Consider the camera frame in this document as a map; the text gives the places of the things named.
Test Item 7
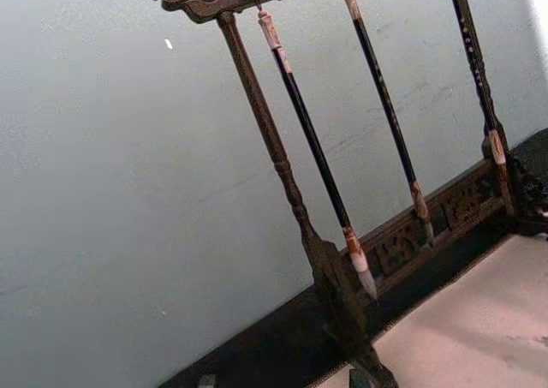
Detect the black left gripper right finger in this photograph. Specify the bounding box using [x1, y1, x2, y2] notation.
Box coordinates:
[348, 367, 369, 388]

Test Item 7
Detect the black table cloth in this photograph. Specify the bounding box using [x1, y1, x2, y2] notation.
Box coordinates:
[157, 126, 548, 388]

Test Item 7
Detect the beige felt mat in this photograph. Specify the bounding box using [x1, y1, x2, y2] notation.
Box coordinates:
[315, 232, 548, 388]

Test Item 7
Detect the black brush with white tip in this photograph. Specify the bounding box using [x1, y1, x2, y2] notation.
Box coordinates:
[256, 9, 378, 300]

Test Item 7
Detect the black brush with brown ferrule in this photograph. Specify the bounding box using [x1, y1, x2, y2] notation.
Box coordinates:
[341, 0, 437, 248]

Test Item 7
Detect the black brush with pale dots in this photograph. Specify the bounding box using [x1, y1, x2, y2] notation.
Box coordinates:
[444, 0, 509, 166]

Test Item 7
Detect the carved dark wooden brush rack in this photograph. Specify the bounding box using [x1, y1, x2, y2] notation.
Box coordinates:
[139, 0, 548, 388]

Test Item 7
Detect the pale wall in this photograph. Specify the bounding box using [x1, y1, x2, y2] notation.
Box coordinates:
[0, 0, 548, 388]

